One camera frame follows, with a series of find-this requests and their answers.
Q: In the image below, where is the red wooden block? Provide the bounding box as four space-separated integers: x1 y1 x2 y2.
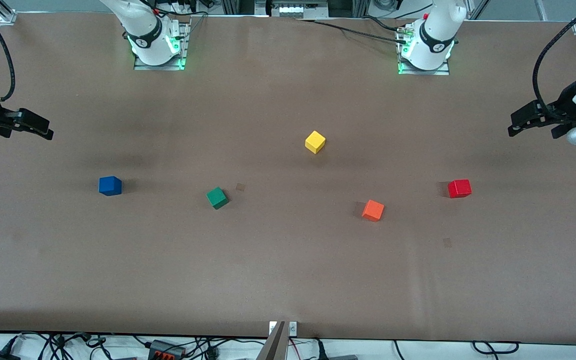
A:
447 179 473 199

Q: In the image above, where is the blue wooden block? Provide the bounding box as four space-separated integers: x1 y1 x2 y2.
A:
98 175 123 197

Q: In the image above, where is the orange wooden block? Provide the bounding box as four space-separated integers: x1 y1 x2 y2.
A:
361 199 385 222

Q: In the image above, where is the green wooden block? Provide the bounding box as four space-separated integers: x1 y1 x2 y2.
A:
205 187 230 210

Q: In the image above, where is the yellow wooden block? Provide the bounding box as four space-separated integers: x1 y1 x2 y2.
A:
304 130 327 155

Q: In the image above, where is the grey power strip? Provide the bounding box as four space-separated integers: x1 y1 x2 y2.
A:
270 0 330 20

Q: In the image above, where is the black orange USB hub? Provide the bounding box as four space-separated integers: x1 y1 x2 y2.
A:
147 339 187 359

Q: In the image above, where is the black plug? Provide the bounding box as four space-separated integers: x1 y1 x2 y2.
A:
315 340 359 360

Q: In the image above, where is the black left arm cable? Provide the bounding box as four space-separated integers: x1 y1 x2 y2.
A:
532 0 576 118

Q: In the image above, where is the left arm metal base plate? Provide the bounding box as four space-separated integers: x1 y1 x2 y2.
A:
397 30 451 77

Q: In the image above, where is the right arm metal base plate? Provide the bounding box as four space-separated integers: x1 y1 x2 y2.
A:
134 22 190 71

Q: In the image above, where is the black table cable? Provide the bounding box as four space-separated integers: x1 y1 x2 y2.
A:
360 15 409 33
313 19 410 46

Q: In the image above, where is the black looped cable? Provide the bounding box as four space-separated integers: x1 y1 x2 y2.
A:
472 341 520 355

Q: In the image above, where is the white metal bracket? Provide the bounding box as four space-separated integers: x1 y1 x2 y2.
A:
269 321 298 337

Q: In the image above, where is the grey camera post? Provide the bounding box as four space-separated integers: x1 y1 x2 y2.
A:
255 321 289 360

